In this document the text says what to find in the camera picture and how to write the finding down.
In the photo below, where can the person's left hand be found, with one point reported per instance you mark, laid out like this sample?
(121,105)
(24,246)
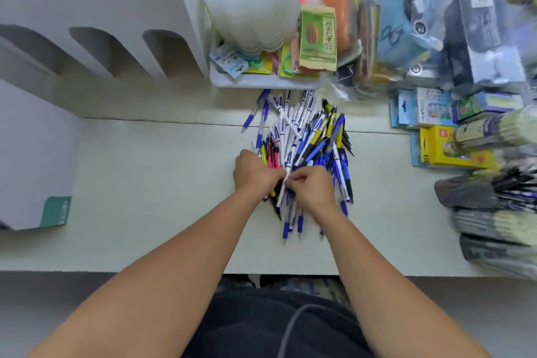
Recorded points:
(251,173)

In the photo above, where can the person's right hand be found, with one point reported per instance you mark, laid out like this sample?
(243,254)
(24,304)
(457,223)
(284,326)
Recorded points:
(316,190)

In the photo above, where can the person's left fingers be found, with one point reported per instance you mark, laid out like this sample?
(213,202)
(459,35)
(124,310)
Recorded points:
(277,179)

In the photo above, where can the person's right fingers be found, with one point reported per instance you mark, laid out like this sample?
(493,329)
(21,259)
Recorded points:
(298,180)

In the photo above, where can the white ballpoint pen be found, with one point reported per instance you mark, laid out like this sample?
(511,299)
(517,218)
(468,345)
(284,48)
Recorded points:
(284,190)

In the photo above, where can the person's left forearm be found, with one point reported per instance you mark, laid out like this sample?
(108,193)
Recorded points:
(159,282)

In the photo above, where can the person's right forearm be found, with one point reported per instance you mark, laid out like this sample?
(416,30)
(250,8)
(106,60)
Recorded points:
(377,286)

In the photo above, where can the pile of mixed coloured pens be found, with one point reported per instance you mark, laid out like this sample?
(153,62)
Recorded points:
(310,135)

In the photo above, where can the white plastic tray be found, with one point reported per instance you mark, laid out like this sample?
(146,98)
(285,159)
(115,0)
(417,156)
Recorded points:
(268,81)

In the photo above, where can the small blue white sachet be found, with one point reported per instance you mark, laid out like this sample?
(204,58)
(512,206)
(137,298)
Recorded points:
(228,60)

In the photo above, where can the green snack packet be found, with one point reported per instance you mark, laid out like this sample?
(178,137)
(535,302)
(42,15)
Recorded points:
(318,37)

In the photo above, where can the blue carded blister pack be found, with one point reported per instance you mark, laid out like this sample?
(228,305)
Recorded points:
(423,107)

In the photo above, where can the yellow boxed package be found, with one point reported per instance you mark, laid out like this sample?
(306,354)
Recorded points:
(440,146)

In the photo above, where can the person's dark clothing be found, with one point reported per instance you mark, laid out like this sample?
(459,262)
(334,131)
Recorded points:
(243,324)

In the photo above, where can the brown striped plastic packet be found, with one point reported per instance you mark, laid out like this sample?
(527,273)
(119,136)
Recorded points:
(366,41)

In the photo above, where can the orange plastic packet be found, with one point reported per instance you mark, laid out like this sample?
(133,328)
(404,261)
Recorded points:
(337,9)

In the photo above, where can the wrapped bundle of dark pens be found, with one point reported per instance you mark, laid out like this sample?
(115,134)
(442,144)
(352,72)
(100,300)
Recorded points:
(495,225)
(499,255)
(474,192)

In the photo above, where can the light blue glasses-print packet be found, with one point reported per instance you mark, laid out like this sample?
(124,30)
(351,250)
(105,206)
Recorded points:
(409,13)

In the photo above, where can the green purple small box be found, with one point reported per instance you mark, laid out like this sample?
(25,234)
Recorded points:
(486,104)

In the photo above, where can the bundle of pale pencils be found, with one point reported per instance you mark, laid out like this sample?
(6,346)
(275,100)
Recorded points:
(499,129)

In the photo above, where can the clear plastic box package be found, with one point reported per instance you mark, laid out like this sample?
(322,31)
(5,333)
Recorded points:
(488,30)

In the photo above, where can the white box with green label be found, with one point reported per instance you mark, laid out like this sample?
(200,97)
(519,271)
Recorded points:
(33,160)

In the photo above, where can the white arched shelf rack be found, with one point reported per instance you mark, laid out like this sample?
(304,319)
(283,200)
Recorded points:
(96,13)

